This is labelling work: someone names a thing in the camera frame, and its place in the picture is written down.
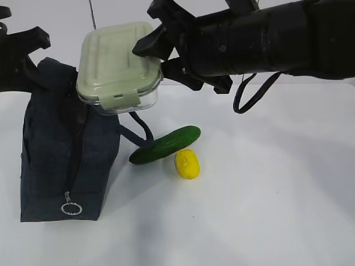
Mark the navy blue fabric lunch bag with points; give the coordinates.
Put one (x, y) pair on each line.
(68, 150)

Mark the green cucumber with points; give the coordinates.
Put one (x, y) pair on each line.
(166, 145)

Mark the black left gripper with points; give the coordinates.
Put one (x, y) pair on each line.
(18, 72)

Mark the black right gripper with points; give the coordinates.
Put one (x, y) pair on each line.
(208, 49)

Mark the yellow lemon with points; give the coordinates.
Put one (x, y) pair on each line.
(187, 164)

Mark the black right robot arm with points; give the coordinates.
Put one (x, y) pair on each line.
(302, 38)

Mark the glass container with green lid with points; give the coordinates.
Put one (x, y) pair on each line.
(113, 79)

